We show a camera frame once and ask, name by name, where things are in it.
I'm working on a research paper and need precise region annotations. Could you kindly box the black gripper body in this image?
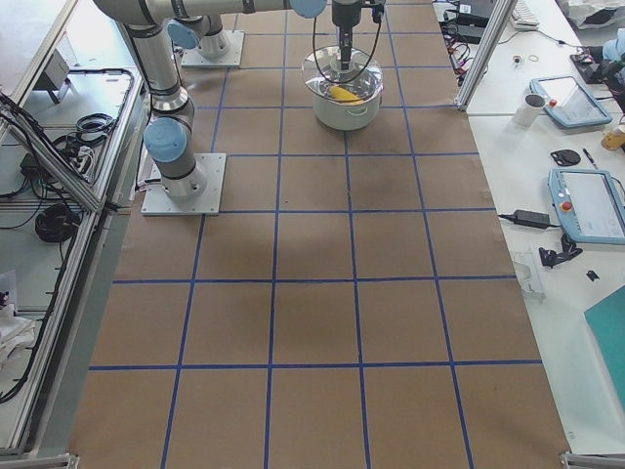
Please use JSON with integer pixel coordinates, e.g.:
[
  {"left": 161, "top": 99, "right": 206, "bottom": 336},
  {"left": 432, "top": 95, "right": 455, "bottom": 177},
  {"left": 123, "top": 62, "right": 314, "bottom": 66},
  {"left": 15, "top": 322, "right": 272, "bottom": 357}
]
[{"left": 337, "top": 22, "right": 354, "bottom": 54}]

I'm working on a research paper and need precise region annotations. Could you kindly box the glass pot lid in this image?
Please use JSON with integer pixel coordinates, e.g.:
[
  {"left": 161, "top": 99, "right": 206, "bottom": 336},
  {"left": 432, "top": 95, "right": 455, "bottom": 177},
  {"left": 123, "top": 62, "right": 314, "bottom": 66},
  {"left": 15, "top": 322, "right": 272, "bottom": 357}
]
[{"left": 301, "top": 44, "right": 383, "bottom": 98}]

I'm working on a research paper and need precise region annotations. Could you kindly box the yellow corn cob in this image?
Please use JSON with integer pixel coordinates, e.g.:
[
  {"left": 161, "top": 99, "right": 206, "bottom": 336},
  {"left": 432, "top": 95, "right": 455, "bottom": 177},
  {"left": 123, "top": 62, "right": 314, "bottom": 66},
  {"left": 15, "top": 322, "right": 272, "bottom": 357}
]
[{"left": 329, "top": 85, "right": 365, "bottom": 106}]

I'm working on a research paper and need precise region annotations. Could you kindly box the pale green electric pot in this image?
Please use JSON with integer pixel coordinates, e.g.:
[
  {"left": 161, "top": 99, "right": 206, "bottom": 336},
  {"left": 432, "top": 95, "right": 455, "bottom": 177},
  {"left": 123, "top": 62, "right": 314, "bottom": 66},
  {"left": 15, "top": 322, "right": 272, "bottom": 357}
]
[{"left": 305, "top": 72, "right": 383, "bottom": 131}]

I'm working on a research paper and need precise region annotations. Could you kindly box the white mug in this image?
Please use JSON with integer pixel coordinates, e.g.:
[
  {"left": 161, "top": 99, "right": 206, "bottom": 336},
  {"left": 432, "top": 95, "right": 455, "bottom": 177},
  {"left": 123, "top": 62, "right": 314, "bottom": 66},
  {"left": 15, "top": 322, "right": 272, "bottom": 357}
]
[{"left": 512, "top": 93, "right": 546, "bottom": 128}]

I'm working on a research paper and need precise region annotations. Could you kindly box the far blue teach pendant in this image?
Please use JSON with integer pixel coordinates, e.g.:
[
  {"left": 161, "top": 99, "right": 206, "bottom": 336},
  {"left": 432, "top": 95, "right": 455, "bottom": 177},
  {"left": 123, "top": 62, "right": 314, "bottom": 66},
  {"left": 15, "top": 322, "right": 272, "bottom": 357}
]
[{"left": 529, "top": 75, "right": 612, "bottom": 129}]

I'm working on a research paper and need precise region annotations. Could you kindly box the blue teach pendant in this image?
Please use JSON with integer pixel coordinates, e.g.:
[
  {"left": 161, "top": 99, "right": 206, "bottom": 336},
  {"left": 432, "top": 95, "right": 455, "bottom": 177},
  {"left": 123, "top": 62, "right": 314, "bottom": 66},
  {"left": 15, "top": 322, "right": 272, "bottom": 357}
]
[
  {"left": 548, "top": 168, "right": 624, "bottom": 245},
  {"left": 529, "top": 75, "right": 612, "bottom": 129}
]

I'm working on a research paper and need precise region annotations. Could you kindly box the black power adapter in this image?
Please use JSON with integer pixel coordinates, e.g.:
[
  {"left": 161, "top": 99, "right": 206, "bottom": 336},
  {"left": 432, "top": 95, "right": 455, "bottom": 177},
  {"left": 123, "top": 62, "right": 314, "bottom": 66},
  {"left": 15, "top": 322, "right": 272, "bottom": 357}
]
[{"left": 513, "top": 209, "right": 552, "bottom": 230}]

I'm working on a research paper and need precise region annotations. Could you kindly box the near blue teach pendant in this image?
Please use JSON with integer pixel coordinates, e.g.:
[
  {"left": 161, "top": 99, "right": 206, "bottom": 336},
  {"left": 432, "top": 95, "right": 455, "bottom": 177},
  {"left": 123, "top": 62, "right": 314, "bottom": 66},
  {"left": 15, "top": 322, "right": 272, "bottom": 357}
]
[{"left": 548, "top": 168, "right": 624, "bottom": 245}]

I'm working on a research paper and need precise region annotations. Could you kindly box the teal board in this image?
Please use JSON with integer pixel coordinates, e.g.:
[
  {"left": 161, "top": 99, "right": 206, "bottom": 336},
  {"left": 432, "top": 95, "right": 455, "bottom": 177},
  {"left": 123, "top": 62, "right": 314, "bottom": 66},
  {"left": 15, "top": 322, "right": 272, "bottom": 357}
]
[{"left": 585, "top": 287, "right": 624, "bottom": 400}]

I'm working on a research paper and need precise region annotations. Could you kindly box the aluminium frame post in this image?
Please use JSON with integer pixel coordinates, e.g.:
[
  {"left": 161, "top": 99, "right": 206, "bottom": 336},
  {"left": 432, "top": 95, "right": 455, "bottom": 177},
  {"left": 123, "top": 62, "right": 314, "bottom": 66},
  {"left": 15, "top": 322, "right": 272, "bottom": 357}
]
[{"left": 456, "top": 0, "right": 516, "bottom": 111}]

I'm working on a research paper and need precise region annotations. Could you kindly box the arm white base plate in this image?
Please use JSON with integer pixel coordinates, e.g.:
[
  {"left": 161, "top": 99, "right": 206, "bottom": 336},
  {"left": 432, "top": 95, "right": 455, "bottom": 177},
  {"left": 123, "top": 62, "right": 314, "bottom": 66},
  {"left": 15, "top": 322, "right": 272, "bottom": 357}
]
[
  {"left": 182, "top": 30, "right": 245, "bottom": 68},
  {"left": 141, "top": 153, "right": 227, "bottom": 216}
]

